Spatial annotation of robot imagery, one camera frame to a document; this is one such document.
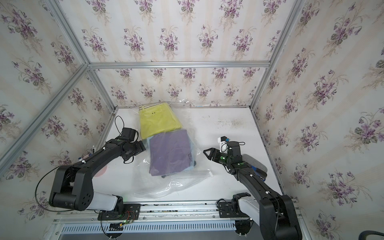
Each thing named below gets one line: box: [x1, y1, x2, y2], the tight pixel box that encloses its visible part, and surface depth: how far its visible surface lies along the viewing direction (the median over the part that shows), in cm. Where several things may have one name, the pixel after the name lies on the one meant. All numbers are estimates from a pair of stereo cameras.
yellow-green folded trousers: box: [139, 102, 183, 139], surface depth 103 cm
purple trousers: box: [149, 129, 194, 176], surface depth 85 cm
